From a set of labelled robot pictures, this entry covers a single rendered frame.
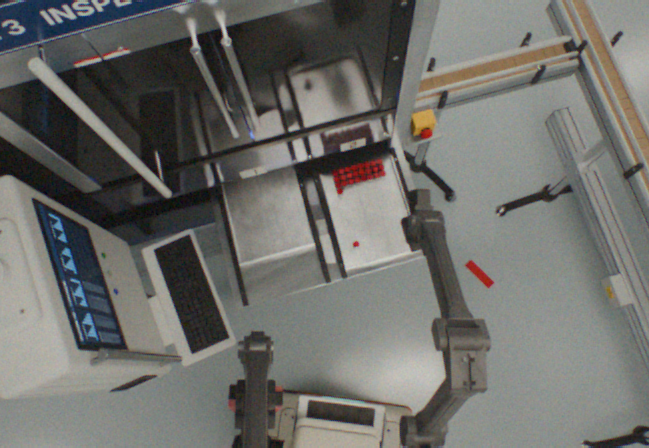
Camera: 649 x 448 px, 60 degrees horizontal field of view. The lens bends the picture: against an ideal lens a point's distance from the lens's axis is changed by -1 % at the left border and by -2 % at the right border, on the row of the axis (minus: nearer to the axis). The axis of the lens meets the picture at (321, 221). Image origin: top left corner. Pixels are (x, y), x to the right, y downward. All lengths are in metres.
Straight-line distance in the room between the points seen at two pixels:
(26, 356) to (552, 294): 2.31
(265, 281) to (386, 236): 0.44
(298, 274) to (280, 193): 0.29
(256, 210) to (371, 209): 0.40
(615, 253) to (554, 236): 0.58
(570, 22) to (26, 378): 2.06
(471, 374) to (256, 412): 0.46
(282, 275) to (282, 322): 0.89
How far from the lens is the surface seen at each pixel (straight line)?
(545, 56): 2.25
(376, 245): 1.92
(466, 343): 1.20
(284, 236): 1.94
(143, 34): 1.16
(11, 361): 1.41
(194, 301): 2.01
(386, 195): 1.97
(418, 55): 1.49
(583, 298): 3.00
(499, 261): 2.90
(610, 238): 2.49
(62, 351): 1.36
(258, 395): 1.30
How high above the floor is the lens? 2.76
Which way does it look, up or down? 75 degrees down
